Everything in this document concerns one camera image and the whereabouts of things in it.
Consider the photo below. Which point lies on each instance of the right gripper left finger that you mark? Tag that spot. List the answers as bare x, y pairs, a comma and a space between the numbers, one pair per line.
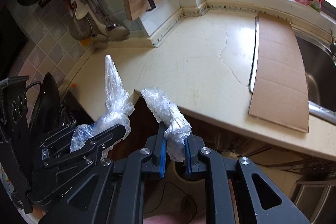
161, 147

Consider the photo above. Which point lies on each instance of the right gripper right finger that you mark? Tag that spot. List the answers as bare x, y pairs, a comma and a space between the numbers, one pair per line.
191, 155

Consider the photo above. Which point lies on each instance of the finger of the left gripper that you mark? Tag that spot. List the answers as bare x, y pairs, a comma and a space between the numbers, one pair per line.
66, 140
97, 143

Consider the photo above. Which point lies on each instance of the clear plastic bag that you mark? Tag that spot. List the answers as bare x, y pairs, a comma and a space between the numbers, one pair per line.
118, 108
166, 111

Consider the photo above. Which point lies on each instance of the steel kitchen sink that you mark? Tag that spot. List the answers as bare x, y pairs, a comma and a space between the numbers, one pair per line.
319, 65

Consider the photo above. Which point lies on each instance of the brown cardboard sheet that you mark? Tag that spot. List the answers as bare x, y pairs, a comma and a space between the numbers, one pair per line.
280, 93

